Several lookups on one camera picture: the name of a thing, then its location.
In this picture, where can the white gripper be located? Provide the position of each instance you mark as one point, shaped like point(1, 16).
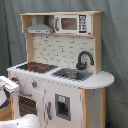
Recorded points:
point(7, 84)

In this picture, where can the white oven door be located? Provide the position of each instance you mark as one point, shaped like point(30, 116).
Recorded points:
point(28, 101)

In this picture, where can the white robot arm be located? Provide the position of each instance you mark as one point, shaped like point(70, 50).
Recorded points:
point(27, 121)

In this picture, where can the wooden toy kitchen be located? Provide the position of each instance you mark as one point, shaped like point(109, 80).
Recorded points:
point(62, 50)

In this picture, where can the left grey stove knob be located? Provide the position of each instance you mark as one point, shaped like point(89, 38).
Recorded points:
point(15, 79)

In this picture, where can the grey stove knob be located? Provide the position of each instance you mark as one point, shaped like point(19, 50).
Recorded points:
point(15, 79)
point(34, 84)

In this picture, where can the right grey stove knob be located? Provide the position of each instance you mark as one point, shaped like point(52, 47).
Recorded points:
point(34, 84)

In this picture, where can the black stovetop red burners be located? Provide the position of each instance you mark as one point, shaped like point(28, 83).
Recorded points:
point(37, 67)

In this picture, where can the white cabinet door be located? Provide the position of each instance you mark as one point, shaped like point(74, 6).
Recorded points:
point(63, 106)

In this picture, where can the grey range hood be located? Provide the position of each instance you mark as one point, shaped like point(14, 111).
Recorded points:
point(39, 27)

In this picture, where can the grey toy sink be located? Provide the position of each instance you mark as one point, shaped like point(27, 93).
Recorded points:
point(73, 74)

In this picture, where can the black toy faucet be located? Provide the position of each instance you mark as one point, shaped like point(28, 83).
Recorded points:
point(82, 64)

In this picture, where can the toy microwave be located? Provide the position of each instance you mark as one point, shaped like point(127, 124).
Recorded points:
point(74, 24)

